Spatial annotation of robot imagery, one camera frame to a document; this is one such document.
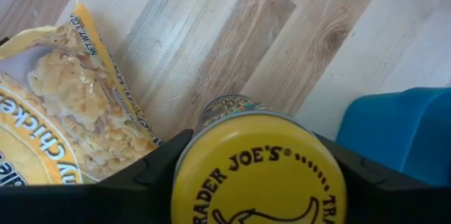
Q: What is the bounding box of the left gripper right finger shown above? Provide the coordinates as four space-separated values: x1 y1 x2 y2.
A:
313 133 451 224

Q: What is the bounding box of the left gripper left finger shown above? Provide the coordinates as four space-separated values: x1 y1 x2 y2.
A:
0 128 194 224

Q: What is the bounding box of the yellow-lid spice jar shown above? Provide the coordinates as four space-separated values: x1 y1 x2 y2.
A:
171 94 348 224

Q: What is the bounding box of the dark teal plastic tray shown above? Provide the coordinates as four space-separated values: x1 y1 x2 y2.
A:
335 87 451 187

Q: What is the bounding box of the yellow chicken ramen packet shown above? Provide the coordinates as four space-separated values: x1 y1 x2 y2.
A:
0 1 163 187

